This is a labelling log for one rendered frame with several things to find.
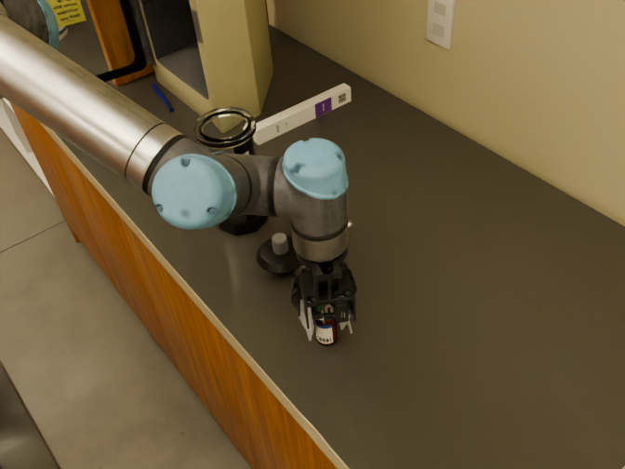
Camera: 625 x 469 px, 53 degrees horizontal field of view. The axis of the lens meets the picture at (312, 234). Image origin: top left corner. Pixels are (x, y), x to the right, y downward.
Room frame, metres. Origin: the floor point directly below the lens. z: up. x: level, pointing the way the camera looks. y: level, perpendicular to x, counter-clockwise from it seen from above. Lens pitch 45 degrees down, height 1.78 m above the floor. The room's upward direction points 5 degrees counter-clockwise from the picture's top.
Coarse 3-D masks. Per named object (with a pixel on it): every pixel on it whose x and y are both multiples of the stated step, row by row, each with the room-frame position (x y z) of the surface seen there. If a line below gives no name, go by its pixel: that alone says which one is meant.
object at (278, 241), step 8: (272, 240) 0.78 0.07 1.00; (280, 240) 0.78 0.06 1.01; (288, 240) 0.81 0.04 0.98; (264, 248) 0.79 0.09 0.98; (272, 248) 0.79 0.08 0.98; (280, 248) 0.77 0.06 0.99; (288, 248) 0.79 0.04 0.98; (264, 256) 0.77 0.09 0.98; (272, 256) 0.77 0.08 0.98; (280, 256) 0.77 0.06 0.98; (288, 256) 0.77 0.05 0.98; (296, 256) 0.77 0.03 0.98; (264, 264) 0.76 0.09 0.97; (272, 264) 0.75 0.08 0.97; (280, 264) 0.75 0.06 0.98; (288, 264) 0.75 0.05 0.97; (296, 264) 0.75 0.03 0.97; (272, 272) 0.74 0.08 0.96; (280, 272) 0.74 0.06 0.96; (288, 272) 0.75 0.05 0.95
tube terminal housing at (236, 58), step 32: (192, 0) 1.22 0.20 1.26; (224, 0) 1.25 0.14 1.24; (256, 0) 1.38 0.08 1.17; (224, 32) 1.24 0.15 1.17; (256, 32) 1.34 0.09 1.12; (160, 64) 1.43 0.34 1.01; (224, 64) 1.23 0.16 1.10; (256, 64) 1.30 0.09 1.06; (192, 96) 1.31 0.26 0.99; (224, 96) 1.23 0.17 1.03; (256, 96) 1.27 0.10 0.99
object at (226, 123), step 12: (228, 108) 0.96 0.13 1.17; (240, 108) 0.96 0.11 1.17; (204, 120) 0.93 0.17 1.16; (216, 120) 0.95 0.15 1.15; (228, 120) 0.96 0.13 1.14; (240, 120) 0.95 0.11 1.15; (252, 120) 0.92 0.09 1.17; (204, 132) 0.93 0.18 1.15; (216, 132) 0.95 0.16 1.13; (228, 132) 0.96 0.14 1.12; (240, 132) 0.95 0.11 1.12; (240, 144) 0.87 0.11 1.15; (252, 144) 0.90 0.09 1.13; (240, 216) 0.87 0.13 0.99
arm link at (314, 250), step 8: (344, 232) 0.57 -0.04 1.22; (296, 240) 0.57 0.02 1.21; (304, 240) 0.56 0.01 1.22; (328, 240) 0.55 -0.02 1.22; (336, 240) 0.56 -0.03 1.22; (344, 240) 0.57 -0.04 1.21; (296, 248) 0.57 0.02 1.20; (304, 248) 0.56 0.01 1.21; (312, 248) 0.55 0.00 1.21; (320, 248) 0.55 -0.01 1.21; (328, 248) 0.55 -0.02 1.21; (336, 248) 0.56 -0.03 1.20; (344, 248) 0.57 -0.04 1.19; (304, 256) 0.56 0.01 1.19; (312, 256) 0.55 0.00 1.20; (320, 256) 0.55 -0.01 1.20; (328, 256) 0.55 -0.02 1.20; (336, 256) 0.56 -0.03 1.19
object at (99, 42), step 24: (48, 0) 1.38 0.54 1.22; (72, 0) 1.40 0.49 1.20; (96, 0) 1.42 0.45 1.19; (72, 24) 1.39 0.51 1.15; (96, 24) 1.42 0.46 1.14; (120, 24) 1.44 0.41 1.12; (72, 48) 1.39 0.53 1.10; (96, 48) 1.41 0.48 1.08; (120, 48) 1.43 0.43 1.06; (96, 72) 1.40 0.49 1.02
